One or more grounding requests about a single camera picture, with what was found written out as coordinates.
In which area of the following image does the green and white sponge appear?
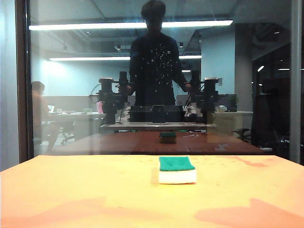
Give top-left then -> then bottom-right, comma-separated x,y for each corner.
158,156 -> 198,185

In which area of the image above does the large glass window pane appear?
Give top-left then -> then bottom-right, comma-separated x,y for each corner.
26,0 -> 293,155

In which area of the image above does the dark brown window frame post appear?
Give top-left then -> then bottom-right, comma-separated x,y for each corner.
14,0 -> 34,163

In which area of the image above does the grey window frame post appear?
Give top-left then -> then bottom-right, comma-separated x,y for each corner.
288,0 -> 303,165

